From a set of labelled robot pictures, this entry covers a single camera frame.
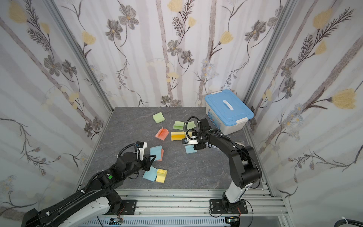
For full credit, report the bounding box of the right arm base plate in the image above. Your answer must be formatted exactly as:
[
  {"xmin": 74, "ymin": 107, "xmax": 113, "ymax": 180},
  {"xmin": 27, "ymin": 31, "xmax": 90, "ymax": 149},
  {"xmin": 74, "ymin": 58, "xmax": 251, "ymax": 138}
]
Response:
[{"xmin": 209, "ymin": 199, "xmax": 248, "ymax": 215}]

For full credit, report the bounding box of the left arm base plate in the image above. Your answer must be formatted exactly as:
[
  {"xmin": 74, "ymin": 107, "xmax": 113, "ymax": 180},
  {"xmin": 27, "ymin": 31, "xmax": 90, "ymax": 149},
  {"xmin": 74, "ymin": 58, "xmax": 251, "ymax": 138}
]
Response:
[{"xmin": 106, "ymin": 200, "xmax": 137, "ymax": 215}]

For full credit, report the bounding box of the black cable bottom right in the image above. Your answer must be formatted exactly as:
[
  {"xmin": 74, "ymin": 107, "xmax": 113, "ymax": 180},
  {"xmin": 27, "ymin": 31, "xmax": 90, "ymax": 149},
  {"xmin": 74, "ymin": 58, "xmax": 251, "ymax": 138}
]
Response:
[{"xmin": 334, "ymin": 217, "xmax": 363, "ymax": 227}]

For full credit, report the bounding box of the large yellow memo pad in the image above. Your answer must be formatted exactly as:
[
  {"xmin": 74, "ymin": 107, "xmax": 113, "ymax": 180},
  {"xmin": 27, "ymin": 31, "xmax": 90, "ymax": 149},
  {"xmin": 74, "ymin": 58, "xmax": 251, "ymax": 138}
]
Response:
[{"xmin": 171, "ymin": 131, "xmax": 186, "ymax": 141}]

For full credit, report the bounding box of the small circuit board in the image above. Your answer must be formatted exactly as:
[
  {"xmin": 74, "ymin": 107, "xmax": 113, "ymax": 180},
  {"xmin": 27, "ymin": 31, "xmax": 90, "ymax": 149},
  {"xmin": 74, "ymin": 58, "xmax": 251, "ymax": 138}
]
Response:
[{"xmin": 109, "ymin": 218, "xmax": 124, "ymax": 225}]

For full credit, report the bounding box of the aluminium rail frame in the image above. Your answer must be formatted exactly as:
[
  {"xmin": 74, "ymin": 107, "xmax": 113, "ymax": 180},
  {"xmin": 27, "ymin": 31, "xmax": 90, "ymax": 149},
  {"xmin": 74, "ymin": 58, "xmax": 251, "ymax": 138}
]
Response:
[{"xmin": 70, "ymin": 188, "xmax": 296, "ymax": 227}]

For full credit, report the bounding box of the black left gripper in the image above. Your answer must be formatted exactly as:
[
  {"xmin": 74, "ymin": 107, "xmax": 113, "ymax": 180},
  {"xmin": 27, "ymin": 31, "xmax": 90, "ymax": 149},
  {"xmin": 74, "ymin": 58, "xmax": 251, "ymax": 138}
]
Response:
[{"xmin": 122, "ymin": 153, "xmax": 157, "ymax": 181}]

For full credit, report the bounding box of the torn green memo page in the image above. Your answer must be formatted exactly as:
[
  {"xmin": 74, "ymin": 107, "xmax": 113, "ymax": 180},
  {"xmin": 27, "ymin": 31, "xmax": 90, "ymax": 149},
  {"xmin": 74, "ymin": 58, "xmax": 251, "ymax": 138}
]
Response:
[{"xmin": 187, "ymin": 121, "xmax": 197, "ymax": 129}]

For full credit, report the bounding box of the green memo pad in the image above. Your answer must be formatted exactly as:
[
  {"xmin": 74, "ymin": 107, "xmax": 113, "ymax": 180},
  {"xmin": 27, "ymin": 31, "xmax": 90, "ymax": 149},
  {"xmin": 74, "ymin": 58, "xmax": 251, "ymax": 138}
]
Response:
[
  {"xmin": 152, "ymin": 112, "xmax": 165, "ymax": 124},
  {"xmin": 173, "ymin": 121, "xmax": 185, "ymax": 131}
]

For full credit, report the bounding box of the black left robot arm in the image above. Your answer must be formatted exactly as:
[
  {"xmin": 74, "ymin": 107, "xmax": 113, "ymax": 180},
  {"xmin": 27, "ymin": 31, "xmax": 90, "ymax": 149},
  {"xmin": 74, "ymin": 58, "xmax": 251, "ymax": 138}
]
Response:
[{"xmin": 21, "ymin": 152, "xmax": 157, "ymax": 227}]

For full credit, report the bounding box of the small yellow memo pad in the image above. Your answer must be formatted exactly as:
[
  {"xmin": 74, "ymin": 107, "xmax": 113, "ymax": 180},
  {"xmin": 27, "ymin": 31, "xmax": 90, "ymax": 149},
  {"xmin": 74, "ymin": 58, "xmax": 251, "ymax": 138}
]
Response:
[{"xmin": 155, "ymin": 169, "xmax": 167, "ymax": 183}]

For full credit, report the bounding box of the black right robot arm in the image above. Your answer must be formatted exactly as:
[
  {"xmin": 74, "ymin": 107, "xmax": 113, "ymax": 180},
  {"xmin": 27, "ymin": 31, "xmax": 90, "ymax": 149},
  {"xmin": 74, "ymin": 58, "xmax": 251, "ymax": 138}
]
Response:
[{"xmin": 191, "ymin": 131, "xmax": 262, "ymax": 205}]

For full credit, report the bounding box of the pink memo pad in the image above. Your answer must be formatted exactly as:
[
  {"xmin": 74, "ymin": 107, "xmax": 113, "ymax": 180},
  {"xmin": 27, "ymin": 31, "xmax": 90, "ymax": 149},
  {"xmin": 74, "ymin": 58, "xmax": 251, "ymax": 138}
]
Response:
[{"xmin": 157, "ymin": 149, "xmax": 164, "ymax": 162}]

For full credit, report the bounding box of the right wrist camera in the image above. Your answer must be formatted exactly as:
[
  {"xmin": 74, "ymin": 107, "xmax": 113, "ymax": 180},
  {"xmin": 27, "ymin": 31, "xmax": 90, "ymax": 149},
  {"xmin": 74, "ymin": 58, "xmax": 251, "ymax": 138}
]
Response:
[{"xmin": 182, "ymin": 119, "xmax": 210, "ymax": 146}]

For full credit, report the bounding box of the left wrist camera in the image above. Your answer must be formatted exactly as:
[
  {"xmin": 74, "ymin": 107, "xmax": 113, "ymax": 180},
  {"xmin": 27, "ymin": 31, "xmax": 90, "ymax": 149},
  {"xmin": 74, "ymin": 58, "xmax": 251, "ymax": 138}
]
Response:
[{"xmin": 136, "ymin": 141, "xmax": 147, "ymax": 161}]

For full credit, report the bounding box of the red memo pad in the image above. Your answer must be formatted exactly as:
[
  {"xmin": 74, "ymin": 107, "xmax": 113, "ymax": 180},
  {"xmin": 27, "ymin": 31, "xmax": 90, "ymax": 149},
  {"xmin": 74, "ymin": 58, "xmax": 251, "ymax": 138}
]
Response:
[{"xmin": 155, "ymin": 127, "xmax": 169, "ymax": 141}]

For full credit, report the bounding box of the white box with blue lid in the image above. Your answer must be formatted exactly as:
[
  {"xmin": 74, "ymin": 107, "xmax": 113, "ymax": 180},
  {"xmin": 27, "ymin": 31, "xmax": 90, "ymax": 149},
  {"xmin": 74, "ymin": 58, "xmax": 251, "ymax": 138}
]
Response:
[{"xmin": 205, "ymin": 90, "xmax": 254, "ymax": 135}]

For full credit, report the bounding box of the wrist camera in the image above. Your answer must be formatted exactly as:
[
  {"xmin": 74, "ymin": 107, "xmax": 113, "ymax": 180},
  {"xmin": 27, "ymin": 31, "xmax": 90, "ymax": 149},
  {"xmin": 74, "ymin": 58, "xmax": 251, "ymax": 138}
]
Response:
[
  {"xmin": 136, "ymin": 141, "xmax": 147, "ymax": 161},
  {"xmin": 182, "ymin": 119, "xmax": 210, "ymax": 146}
]

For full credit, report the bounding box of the torn blue memo page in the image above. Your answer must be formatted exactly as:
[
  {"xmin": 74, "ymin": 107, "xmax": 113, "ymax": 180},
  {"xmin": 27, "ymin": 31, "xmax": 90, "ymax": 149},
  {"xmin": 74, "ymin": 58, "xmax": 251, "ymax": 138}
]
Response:
[{"xmin": 185, "ymin": 145, "xmax": 197, "ymax": 154}]

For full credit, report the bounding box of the blue memo pad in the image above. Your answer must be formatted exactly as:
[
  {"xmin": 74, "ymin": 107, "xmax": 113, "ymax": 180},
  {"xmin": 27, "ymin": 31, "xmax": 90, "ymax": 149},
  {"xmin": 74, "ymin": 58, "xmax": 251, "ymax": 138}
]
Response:
[
  {"xmin": 149, "ymin": 146, "xmax": 162, "ymax": 161},
  {"xmin": 143, "ymin": 166, "xmax": 158, "ymax": 182}
]

